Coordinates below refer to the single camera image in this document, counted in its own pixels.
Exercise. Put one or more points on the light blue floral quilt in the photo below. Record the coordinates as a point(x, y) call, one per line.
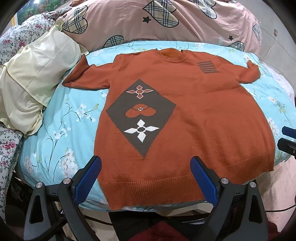
point(65, 141)

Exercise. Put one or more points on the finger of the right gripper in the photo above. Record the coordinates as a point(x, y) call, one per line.
point(287, 146)
point(290, 132)

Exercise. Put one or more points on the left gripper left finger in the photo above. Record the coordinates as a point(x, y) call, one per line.
point(51, 207)

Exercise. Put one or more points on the framed landscape painting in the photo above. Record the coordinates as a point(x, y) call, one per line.
point(37, 7)

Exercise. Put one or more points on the orange knit sweater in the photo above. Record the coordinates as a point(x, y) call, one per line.
point(164, 107)

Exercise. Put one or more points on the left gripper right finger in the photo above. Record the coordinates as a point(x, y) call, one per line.
point(238, 212)

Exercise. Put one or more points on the cream yellow pillow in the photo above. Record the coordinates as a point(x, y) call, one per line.
point(29, 79)

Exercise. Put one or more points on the red garment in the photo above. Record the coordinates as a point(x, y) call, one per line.
point(159, 232)

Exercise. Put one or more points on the pink plaid-heart duvet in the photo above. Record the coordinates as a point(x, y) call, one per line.
point(102, 24)

